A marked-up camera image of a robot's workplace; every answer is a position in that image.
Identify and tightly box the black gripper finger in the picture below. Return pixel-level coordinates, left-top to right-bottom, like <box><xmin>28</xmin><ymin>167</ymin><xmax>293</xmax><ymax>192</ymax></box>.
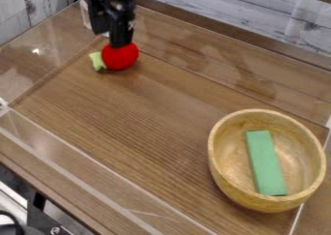
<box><xmin>89</xmin><ymin>4</ymin><xmax>109</xmax><ymax>34</ymax></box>
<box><xmin>110</xmin><ymin>15</ymin><xmax>135</xmax><ymax>48</ymax></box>

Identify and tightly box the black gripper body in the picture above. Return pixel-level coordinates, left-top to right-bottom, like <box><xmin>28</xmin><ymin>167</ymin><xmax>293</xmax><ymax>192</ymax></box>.
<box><xmin>87</xmin><ymin>0</ymin><xmax>137</xmax><ymax>22</ymax></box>

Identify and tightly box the red plush fruit green leaf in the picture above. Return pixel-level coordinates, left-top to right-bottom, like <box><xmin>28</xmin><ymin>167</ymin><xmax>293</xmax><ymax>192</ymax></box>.
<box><xmin>90</xmin><ymin>43</ymin><xmax>141</xmax><ymax>72</ymax></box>

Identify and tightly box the wooden bowl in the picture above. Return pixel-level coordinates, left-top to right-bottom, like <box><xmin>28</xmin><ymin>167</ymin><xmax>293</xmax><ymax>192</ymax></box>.
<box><xmin>209</xmin><ymin>109</ymin><xmax>327</xmax><ymax>213</ymax></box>

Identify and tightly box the green rectangular block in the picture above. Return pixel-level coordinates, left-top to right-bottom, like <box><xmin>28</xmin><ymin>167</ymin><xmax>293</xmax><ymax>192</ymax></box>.
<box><xmin>246</xmin><ymin>131</ymin><xmax>289</xmax><ymax>196</ymax></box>

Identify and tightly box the black table leg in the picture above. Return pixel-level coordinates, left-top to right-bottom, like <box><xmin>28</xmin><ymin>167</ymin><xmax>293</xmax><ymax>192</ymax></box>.
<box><xmin>28</xmin><ymin>191</ymin><xmax>47</xmax><ymax>212</ymax></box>

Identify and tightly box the clear acrylic corner bracket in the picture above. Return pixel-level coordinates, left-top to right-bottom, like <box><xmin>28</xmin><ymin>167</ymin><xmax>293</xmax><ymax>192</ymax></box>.
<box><xmin>79</xmin><ymin>0</ymin><xmax>109</xmax><ymax>36</ymax></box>

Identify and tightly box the clear acrylic tray wall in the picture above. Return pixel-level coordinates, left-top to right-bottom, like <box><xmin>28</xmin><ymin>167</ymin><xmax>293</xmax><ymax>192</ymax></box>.
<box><xmin>0</xmin><ymin>100</ymin><xmax>218</xmax><ymax>235</ymax></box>

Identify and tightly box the black cable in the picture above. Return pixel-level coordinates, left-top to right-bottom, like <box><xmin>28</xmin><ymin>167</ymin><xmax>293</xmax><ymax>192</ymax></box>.
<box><xmin>0</xmin><ymin>210</ymin><xmax>24</xmax><ymax>235</ymax></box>

